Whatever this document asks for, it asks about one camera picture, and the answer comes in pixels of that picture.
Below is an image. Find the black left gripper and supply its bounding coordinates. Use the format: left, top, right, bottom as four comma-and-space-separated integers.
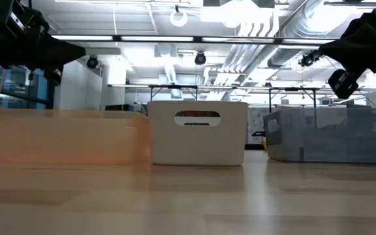
0, 0, 87, 87

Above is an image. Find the black round spotlight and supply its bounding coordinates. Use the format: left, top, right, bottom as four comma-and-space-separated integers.
194, 51, 208, 66
86, 55, 99, 70
298, 50, 321, 69

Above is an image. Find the blue glass window partition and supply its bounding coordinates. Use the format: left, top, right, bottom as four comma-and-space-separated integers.
0, 63, 54, 110

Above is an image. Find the white folding table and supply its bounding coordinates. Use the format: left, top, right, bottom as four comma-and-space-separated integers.
236, 85, 376, 114
107, 83, 238, 102

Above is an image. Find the grey translucent plastic basket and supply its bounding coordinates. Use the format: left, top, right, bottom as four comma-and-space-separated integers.
262, 106, 376, 164

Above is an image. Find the orange translucent plastic basket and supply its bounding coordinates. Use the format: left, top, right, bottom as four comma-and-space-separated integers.
0, 108, 151, 165

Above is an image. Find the long ceiling light strip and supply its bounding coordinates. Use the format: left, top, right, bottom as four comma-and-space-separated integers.
49, 34, 337, 45

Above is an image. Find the white plastic basket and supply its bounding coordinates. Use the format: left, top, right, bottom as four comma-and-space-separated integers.
147, 100, 249, 167

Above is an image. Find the silver ventilation duct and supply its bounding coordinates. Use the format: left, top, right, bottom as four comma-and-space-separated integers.
222, 0, 329, 86

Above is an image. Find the black aluminium table frame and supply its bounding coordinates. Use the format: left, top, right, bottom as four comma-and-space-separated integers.
245, 143, 269, 151

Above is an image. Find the white ring lamp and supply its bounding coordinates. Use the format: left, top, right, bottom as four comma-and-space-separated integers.
169, 5, 189, 28

